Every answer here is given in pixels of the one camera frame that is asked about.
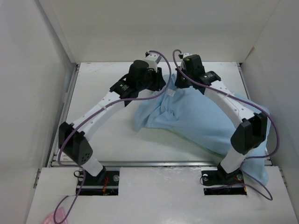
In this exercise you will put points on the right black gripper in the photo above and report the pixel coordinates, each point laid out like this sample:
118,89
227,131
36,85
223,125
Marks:
178,83

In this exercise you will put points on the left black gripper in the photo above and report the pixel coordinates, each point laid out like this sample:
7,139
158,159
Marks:
159,83

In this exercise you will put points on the light blue pillowcase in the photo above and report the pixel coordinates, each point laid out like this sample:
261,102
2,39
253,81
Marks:
190,114

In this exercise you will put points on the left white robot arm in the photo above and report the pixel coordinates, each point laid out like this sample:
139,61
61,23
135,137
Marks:
73,138

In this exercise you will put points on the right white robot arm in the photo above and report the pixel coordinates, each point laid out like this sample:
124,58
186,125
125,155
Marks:
250,127

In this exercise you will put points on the pink cloth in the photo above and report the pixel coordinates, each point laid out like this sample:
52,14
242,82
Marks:
60,215

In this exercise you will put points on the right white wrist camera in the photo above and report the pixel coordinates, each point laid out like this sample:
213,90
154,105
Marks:
184,55

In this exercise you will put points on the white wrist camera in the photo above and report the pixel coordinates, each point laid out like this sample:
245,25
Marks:
152,59
184,55

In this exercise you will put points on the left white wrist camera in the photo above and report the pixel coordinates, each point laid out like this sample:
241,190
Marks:
152,59

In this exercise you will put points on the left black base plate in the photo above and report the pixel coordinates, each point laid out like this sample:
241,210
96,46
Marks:
108,186

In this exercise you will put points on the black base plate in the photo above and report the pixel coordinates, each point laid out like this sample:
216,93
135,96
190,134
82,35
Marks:
108,186
217,185

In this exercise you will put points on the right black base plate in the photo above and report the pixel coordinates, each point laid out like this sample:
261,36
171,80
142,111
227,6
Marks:
217,185

